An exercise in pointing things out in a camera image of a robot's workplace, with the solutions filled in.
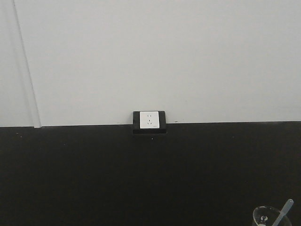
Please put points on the white wall power socket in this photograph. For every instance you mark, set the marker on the white wall power socket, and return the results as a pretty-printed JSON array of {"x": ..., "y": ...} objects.
[{"x": 149, "y": 120}]

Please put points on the clear glass beaker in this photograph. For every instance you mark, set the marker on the clear glass beaker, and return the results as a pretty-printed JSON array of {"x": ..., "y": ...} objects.
[{"x": 265, "y": 216}]

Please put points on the black socket housing box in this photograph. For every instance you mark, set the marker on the black socket housing box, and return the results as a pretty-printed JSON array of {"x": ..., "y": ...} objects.
[{"x": 136, "y": 124}]

